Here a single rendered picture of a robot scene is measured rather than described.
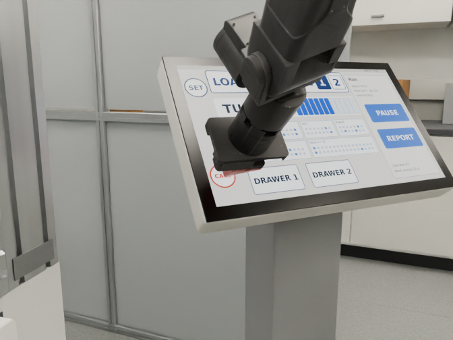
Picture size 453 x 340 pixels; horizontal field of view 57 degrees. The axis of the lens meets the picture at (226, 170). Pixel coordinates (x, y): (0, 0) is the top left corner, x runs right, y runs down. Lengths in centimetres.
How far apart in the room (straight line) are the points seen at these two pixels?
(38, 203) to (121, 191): 141
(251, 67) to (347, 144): 42
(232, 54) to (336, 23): 16
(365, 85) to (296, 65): 55
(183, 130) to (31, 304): 32
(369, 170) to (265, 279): 29
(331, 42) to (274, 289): 55
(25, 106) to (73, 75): 151
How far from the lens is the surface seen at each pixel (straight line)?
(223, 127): 54
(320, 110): 80
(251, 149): 52
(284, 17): 37
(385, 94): 94
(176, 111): 68
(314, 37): 37
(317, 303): 91
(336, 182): 72
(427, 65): 347
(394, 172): 82
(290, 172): 69
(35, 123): 49
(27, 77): 48
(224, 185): 62
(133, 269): 199
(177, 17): 170
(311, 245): 84
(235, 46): 49
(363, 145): 81
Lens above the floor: 115
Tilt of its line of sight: 11 degrees down
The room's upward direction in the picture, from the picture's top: straight up
